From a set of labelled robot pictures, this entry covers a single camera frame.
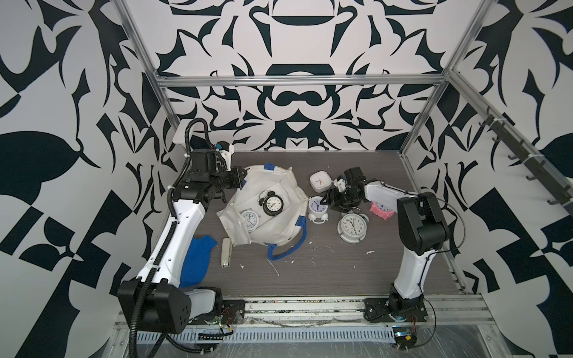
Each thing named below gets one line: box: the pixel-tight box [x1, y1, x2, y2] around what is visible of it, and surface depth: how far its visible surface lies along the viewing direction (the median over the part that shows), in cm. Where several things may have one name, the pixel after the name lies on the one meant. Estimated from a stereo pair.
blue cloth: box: [179, 234, 218, 288], surface depth 86 cm
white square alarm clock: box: [308, 170, 333, 194], surface depth 107 cm
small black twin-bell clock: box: [258, 190, 285, 217], surface depth 98 cm
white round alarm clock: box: [336, 211, 370, 244], surface depth 91 cm
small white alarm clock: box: [240, 208, 261, 234], surface depth 93 cm
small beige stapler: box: [220, 237, 233, 268], surface depth 85 cm
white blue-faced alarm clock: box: [308, 195, 330, 225], surface depth 98 cm
